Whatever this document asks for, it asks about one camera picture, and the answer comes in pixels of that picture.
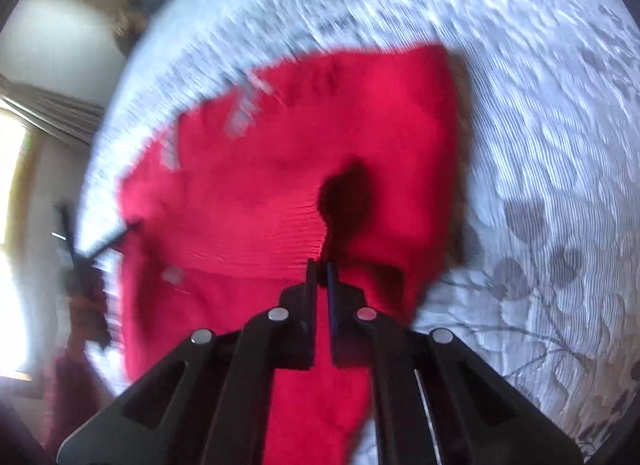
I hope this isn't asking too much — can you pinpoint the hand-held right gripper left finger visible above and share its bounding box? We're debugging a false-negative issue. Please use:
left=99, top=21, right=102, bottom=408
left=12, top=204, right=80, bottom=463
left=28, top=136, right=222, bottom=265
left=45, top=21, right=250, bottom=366
left=56, top=258, right=321, bottom=465

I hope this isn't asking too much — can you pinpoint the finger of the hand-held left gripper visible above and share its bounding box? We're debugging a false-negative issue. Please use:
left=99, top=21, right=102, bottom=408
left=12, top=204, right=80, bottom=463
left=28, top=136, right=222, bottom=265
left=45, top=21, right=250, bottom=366
left=55, top=202, right=78, bottom=261
left=85, top=221, right=143, bottom=263

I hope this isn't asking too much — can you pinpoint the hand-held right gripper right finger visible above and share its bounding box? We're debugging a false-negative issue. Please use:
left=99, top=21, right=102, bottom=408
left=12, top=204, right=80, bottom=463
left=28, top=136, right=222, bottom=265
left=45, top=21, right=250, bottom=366
left=325, top=261, right=583, bottom=465

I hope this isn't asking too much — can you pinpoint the red ribbed knit sweater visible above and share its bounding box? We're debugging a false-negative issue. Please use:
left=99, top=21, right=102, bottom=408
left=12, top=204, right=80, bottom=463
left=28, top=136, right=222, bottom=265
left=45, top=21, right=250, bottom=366
left=117, top=45, right=471, bottom=465

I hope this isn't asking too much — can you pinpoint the tan cable knit sweater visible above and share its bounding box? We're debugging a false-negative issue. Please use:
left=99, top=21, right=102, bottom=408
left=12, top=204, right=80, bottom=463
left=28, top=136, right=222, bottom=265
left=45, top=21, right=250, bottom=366
left=447, top=57, right=476, bottom=271

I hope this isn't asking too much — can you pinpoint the person's left forearm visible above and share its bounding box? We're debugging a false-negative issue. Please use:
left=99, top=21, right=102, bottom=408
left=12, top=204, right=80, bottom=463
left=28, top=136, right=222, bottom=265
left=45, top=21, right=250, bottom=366
left=42, top=295, right=123, bottom=452

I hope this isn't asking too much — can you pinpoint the grey pleated curtain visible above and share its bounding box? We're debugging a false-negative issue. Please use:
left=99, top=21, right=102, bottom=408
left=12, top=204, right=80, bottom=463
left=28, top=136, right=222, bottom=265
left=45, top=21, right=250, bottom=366
left=0, top=74, right=107, bottom=146

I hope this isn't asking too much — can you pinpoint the grey leaf print quilt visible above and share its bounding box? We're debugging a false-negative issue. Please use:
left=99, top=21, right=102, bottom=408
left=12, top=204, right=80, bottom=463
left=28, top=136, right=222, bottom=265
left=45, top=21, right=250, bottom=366
left=85, top=0, right=640, bottom=465

